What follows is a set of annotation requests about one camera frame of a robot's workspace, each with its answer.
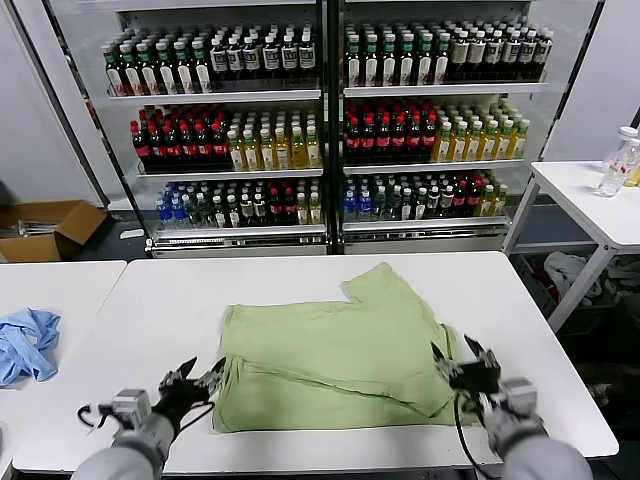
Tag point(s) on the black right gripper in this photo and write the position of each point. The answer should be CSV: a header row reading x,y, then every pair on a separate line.
x,y
475,377

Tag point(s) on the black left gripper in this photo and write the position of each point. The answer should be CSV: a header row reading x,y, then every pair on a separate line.
x,y
180,397

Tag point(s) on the light green polo shirt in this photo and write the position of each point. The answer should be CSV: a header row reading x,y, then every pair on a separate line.
x,y
325,360

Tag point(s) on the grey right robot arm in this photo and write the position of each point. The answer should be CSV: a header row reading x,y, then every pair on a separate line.
x,y
540,455

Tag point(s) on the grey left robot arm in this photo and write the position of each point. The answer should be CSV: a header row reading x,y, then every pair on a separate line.
x,y
130,455

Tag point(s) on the white cloth pile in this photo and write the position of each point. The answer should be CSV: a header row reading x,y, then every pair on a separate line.
x,y
570,272

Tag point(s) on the small white floor object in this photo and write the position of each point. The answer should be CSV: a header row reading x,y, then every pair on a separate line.
x,y
131,233

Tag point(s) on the small dark bottle white cap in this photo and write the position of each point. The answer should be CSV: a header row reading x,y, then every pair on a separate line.
x,y
219,212
246,211
420,204
233,212
260,211
434,203
447,202

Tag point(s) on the cola bottle red cap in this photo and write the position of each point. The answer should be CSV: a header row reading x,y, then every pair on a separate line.
x,y
473,200
202,142
218,142
275,209
171,143
414,137
187,143
352,137
429,136
398,137
156,144
368,137
140,145
460,200
290,209
383,137

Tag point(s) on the yellow juice bottle white cap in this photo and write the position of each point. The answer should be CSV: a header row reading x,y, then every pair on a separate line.
x,y
505,142
235,152
487,201
500,200
282,151
443,145
315,210
302,210
251,152
520,141
490,143
297,151
458,145
312,150
474,144
266,152

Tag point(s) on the blue water bottle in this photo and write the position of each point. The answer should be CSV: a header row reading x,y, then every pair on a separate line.
x,y
365,207
161,212
350,207
177,212

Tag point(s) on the crumpled light blue shirt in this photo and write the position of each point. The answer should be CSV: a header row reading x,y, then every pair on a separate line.
x,y
25,345

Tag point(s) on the pale cloth pile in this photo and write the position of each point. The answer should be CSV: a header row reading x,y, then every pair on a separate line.
x,y
622,280

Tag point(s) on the white side table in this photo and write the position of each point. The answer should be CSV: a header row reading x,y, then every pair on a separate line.
x,y
575,200

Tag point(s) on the open cardboard box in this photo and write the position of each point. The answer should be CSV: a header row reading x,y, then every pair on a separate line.
x,y
30,247

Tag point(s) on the silver metal bars bundle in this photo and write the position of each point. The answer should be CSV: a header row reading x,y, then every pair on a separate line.
x,y
40,227

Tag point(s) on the clear plastic bottle white cap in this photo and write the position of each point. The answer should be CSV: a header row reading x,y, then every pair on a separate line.
x,y
620,150
611,182

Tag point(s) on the yellow drink bottle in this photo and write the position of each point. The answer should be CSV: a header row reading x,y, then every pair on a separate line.
x,y
634,176

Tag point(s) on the beverage display shelf unit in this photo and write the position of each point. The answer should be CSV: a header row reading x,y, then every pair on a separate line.
x,y
440,90
215,95

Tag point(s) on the dark tea bottle green cap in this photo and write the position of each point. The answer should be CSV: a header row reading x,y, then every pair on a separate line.
x,y
202,71
407,65
166,73
441,64
184,72
353,65
131,74
149,74
425,65
370,65
389,65
113,75

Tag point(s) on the dark drink bottle beige label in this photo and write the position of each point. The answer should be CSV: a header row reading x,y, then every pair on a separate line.
x,y
476,55
459,55

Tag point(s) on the dark drink bottle blue label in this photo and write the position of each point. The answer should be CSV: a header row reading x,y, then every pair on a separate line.
x,y
493,54
289,56
235,59
270,57
527,52
218,60
306,56
510,53
542,51
251,58

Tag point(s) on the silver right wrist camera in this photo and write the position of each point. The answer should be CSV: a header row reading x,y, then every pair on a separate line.
x,y
520,395

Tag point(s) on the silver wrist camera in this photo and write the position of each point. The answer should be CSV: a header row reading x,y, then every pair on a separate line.
x,y
129,402
520,395

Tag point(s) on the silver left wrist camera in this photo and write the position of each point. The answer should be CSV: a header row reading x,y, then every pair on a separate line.
x,y
129,402

